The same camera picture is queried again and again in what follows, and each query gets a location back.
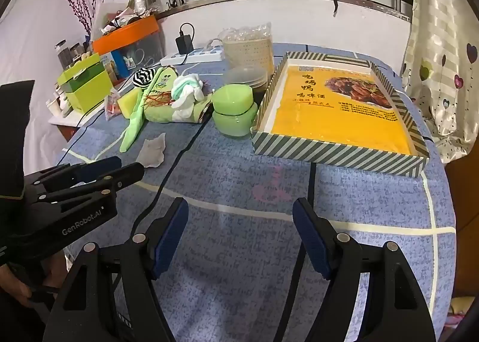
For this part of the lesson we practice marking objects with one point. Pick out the green cardboard box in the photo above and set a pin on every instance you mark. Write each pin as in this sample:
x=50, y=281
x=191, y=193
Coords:
x=88, y=91

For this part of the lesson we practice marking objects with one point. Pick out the black charger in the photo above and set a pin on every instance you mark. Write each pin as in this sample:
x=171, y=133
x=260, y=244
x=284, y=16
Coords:
x=185, y=42

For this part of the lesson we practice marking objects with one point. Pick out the orange lid storage box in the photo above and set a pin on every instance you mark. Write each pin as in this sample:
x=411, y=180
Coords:
x=127, y=33

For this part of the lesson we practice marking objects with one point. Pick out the person's left hand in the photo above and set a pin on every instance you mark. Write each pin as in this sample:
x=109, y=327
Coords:
x=15, y=286

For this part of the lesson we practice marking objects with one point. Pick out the green plastic jar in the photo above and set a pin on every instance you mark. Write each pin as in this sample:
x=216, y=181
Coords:
x=234, y=110

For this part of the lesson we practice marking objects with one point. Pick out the wooden wardrobe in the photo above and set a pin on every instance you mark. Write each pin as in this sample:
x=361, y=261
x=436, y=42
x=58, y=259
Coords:
x=466, y=215

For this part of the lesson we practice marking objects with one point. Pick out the stack of clear plastic lids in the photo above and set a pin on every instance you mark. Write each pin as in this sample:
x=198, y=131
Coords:
x=245, y=78

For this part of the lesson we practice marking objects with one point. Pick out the dark glass jar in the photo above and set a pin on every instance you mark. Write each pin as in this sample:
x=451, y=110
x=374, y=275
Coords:
x=77, y=52
x=63, y=54

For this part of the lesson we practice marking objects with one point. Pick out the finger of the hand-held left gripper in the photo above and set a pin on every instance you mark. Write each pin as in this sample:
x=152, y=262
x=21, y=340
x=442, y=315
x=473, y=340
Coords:
x=99, y=169
x=129, y=173

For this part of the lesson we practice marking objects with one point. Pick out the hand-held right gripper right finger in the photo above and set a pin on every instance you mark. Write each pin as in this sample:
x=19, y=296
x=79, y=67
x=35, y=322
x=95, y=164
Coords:
x=310, y=237

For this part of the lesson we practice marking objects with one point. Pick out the red white snack packet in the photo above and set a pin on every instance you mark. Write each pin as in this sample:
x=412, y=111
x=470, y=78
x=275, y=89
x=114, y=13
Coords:
x=112, y=106

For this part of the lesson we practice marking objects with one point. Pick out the heart print curtain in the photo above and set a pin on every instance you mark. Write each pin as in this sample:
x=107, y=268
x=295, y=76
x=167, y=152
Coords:
x=441, y=46

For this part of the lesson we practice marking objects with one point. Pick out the black white striped sock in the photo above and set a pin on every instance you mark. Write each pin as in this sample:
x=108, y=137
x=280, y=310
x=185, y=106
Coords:
x=144, y=78

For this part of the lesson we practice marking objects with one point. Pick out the green snack bag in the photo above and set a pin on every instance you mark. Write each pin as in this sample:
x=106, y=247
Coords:
x=159, y=112

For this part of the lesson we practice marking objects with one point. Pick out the translucent white plug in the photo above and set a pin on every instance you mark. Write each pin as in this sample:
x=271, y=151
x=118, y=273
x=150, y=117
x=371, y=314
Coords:
x=212, y=44

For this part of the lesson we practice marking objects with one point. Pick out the pile of small packets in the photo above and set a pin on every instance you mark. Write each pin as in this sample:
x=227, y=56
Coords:
x=123, y=13

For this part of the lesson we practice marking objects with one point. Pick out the yellow printed sheet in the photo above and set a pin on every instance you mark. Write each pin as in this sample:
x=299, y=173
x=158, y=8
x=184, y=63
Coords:
x=336, y=117

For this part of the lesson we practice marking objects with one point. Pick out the white green baby sock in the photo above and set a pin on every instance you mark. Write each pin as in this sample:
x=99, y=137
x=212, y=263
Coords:
x=183, y=97

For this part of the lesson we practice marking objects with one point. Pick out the yellow sponge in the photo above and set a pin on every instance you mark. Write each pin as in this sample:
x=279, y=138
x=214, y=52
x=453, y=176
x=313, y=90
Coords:
x=129, y=102

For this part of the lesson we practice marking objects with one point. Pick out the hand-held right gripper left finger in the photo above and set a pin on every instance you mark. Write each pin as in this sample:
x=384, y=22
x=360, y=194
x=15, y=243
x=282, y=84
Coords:
x=174, y=237

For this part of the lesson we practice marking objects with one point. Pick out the white power strip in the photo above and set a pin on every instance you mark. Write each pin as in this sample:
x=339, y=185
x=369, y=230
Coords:
x=202, y=54

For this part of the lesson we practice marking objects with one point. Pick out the blue checked bedsheet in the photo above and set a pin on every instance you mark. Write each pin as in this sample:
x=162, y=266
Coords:
x=239, y=177

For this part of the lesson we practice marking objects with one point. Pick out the blue printed carton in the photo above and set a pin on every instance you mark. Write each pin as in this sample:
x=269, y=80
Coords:
x=114, y=65

